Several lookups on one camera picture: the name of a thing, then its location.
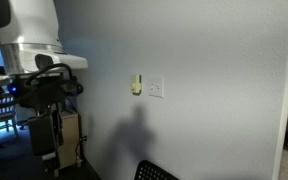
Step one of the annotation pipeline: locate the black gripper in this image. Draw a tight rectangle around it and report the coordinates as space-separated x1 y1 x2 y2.
27 113 62 178

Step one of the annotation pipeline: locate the light wooden cabinet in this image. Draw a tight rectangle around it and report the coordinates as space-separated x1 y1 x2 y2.
56 111 82 170

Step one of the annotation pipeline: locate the thin black cord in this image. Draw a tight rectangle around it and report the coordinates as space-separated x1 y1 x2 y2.
74 133 88 168

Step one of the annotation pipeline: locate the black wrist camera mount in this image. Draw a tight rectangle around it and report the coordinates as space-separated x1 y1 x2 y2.
15 78 69 110

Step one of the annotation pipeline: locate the black looped cable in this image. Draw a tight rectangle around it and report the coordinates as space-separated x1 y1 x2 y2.
25 63 85 98

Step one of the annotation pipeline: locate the pale yellow wall device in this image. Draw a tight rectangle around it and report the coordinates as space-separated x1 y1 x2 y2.
129 74 143 96

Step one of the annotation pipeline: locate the white double switch plate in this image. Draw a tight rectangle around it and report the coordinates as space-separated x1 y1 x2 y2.
148 75 165 99

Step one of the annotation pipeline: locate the white door frame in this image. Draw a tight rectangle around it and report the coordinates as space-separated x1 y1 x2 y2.
271 0 288 180

